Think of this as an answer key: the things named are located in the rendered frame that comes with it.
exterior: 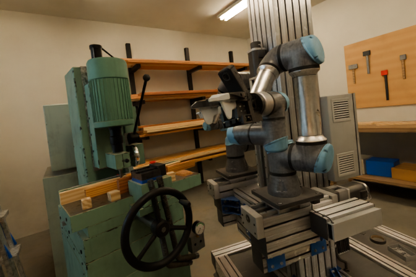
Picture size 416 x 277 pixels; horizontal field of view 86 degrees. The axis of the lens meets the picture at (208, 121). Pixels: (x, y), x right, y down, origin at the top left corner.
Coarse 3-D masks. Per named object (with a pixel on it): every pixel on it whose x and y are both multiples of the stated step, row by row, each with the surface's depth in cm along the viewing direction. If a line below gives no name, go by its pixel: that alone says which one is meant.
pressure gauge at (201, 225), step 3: (195, 222) 109; (198, 222) 108; (201, 222) 109; (195, 225) 108; (198, 225) 108; (201, 225) 109; (204, 225) 110; (192, 228) 108; (195, 228) 107; (198, 228) 108; (201, 228) 109; (204, 228) 110; (195, 231) 106; (198, 231) 108; (201, 231) 109; (198, 234) 107
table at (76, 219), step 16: (176, 176) 117; (192, 176) 115; (128, 192) 99; (64, 208) 88; (80, 208) 86; (96, 208) 85; (112, 208) 88; (128, 208) 93; (144, 208) 87; (160, 208) 92; (80, 224) 81
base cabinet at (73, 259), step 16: (176, 224) 107; (64, 240) 116; (144, 240) 96; (80, 256) 88; (112, 256) 88; (144, 256) 96; (160, 256) 101; (80, 272) 90; (96, 272) 84; (112, 272) 87; (128, 272) 91; (144, 272) 95; (160, 272) 100; (176, 272) 106
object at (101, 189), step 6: (186, 162) 132; (192, 162) 135; (168, 168) 124; (174, 168) 126; (180, 168) 129; (186, 168) 132; (96, 186) 100; (102, 186) 101; (108, 186) 103; (114, 186) 104; (90, 192) 98; (96, 192) 99; (102, 192) 101
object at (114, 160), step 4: (112, 152) 111; (120, 152) 108; (124, 152) 106; (128, 152) 106; (108, 156) 108; (112, 156) 104; (116, 156) 102; (120, 156) 103; (124, 156) 104; (128, 156) 105; (108, 160) 108; (112, 160) 104; (116, 160) 102; (120, 160) 103; (108, 164) 109; (112, 164) 105; (116, 164) 102; (120, 164) 103; (124, 164) 104; (128, 164) 105; (112, 168) 106; (116, 168) 102; (120, 168) 103
